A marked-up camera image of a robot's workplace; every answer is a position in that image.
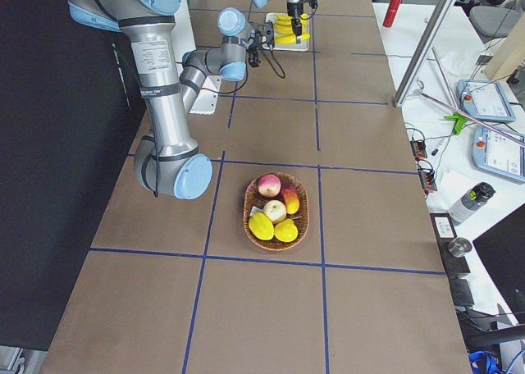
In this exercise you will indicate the teach pendant near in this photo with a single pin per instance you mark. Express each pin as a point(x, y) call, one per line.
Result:
point(498, 155)

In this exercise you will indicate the small metal cup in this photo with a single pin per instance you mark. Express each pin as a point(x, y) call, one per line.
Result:
point(459, 247)

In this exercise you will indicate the teach pendant far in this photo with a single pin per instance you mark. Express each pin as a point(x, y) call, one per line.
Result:
point(485, 98)

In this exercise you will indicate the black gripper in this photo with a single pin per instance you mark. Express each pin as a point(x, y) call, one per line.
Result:
point(294, 8)
point(267, 33)

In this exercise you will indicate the grey water bottle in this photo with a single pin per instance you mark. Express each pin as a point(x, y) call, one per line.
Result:
point(470, 202)

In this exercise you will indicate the orange fruit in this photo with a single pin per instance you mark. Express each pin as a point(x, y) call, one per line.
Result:
point(291, 199)

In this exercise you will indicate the pale green apple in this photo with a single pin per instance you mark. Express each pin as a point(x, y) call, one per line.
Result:
point(275, 210)

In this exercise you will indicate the teach pendant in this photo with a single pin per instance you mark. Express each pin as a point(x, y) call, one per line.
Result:
point(485, 98)
point(498, 155)

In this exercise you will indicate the pink red apple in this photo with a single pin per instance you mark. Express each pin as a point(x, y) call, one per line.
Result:
point(269, 185)

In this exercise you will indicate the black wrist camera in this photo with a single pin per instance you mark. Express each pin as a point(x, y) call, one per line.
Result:
point(313, 4)

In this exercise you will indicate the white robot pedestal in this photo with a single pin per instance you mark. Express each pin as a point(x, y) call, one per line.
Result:
point(206, 102)

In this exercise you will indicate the white bear-print tray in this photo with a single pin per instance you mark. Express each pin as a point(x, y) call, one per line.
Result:
point(303, 47)

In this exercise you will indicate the black monitor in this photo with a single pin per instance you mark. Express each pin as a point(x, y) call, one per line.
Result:
point(501, 250)

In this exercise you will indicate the brown wicker basket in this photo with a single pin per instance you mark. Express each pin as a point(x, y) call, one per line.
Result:
point(254, 202)

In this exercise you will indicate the yellow star fruit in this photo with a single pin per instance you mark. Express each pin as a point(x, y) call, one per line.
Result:
point(261, 226)

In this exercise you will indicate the red bottle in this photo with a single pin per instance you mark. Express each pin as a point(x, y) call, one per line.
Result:
point(391, 13)

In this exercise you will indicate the metal reacher grabber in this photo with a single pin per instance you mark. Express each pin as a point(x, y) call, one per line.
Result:
point(458, 111)

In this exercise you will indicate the aluminium frame post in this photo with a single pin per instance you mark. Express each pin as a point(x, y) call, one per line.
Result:
point(437, 19)

